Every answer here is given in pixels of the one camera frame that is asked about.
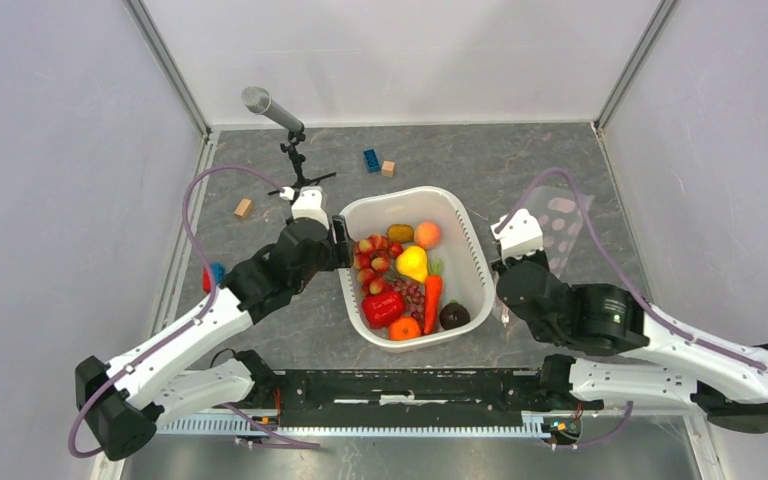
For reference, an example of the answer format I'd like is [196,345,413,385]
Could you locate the strawberry bunch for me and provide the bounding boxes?
[353,234,405,297]

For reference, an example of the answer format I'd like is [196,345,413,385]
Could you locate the yellow pear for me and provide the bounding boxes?
[396,245,429,284]

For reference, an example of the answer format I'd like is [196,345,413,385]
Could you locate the clear zip top bag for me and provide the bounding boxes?
[493,186,596,326]

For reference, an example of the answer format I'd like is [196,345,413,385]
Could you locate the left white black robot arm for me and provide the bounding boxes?
[67,215,354,461]

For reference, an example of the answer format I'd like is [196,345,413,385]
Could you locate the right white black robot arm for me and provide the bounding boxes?
[491,259,768,434]

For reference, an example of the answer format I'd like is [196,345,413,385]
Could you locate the brown kiwi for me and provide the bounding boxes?
[386,224,415,244]

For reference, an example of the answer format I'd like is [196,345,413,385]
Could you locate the red bell pepper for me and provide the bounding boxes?
[361,291,406,330]

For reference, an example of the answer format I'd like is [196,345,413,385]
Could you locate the wooden block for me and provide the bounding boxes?
[234,198,253,220]

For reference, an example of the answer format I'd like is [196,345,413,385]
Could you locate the dark avocado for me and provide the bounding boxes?
[438,300,472,330]

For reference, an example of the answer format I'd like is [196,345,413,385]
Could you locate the peach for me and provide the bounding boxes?
[414,221,442,250]

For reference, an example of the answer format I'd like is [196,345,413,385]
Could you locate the purple grapes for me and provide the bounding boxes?
[391,279,426,324]

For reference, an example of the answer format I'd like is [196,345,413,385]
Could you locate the small wooden cube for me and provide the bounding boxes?
[380,161,396,178]

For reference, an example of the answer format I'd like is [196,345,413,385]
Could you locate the red blue toy brick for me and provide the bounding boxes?
[201,262,226,294]

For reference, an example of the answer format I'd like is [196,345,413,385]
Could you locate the orange carrot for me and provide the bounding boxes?
[422,259,444,335]

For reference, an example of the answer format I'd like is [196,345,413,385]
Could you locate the orange tangerine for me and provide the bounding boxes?
[388,317,423,341]

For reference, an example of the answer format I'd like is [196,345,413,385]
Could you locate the grey microphone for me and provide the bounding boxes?
[241,86,304,134]

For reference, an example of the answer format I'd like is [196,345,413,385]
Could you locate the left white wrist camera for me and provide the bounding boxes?
[279,186,330,230]

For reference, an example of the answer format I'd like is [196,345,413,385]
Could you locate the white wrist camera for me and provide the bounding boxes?
[491,208,544,261]
[279,186,330,230]

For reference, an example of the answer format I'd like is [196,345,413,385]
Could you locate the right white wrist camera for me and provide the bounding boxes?
[491,208,544,261]

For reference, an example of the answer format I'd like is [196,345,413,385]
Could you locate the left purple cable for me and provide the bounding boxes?
[67,165,293,460]

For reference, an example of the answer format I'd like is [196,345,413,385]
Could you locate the purple cable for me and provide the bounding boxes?
[67,165,293,460]
[493,167,768,405]

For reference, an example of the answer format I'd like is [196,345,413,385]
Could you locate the white cable duct rail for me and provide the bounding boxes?
[152,413,551,439]

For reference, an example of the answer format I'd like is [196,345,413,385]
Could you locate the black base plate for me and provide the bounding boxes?
[210,368,605,429]

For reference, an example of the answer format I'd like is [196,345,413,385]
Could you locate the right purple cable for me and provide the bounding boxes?
[493,167,768,405]

